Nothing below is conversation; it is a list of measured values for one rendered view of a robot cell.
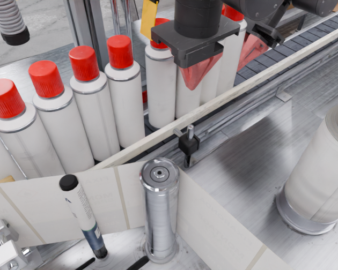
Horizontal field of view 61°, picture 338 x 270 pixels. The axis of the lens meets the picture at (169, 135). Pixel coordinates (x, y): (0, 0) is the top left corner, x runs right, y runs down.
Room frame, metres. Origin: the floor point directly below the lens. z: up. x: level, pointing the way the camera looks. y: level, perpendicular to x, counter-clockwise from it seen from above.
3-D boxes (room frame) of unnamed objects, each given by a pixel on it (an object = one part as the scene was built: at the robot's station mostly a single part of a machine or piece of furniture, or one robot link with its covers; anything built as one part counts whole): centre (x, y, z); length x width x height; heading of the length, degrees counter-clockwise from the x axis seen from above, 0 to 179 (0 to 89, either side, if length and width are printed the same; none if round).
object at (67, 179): (0.14, 0.09, 0.97); 0.02 x 0.02 x 0.19
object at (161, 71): (0.40, 0.02, 0.98); 0.05 x 0.05 x 0.20
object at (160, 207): (0.15, 0.01, 0.97); 0.05 x 0.05 x 0.19
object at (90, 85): (0.32, 0.11, 0.98); 0.05 x 0.05 x 0.20
